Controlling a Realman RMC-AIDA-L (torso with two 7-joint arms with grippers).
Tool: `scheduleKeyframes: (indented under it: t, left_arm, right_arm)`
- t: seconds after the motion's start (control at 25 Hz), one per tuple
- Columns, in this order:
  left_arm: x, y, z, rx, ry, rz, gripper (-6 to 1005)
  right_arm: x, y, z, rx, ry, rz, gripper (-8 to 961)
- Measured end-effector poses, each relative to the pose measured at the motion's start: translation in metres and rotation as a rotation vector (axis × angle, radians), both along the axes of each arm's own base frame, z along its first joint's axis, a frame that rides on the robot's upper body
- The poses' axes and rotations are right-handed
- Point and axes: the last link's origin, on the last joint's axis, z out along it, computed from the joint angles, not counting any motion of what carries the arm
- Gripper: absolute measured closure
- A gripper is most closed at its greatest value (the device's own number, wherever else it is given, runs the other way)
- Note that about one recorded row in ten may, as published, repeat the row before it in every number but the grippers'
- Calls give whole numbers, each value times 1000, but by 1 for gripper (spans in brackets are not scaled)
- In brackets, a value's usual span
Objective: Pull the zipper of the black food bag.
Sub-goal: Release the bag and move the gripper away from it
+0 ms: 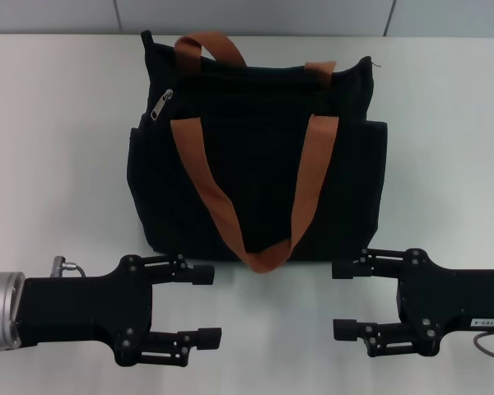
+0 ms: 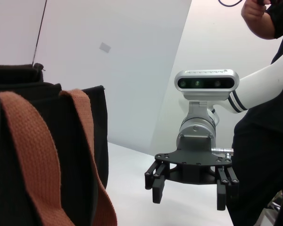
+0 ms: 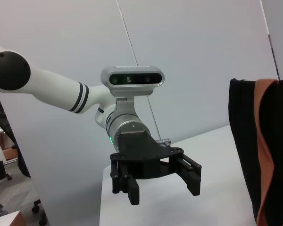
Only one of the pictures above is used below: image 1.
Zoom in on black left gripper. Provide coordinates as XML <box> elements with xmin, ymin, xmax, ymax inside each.
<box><xmin>16</xmin><ymin>253</ymin><xmax>223</xmax><ymax>368</ymax></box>

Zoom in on black bag with orange handles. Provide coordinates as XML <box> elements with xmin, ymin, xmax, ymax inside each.
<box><xmin>125</xmin><ymin>29</ymin><xmax>390</xmax><ymax>275</ymax></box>

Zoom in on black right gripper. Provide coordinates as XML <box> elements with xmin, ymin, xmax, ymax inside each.
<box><xmin>331</xmin><ymin>247</ymin><xmax>494</xmax><ymax>358</ymax></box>

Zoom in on silver zipper pull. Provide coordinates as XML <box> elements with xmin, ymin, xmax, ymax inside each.
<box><xmin>149</xmin><ymin>87</ymin><xmax>175</xmax><ymax>123</ymax></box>

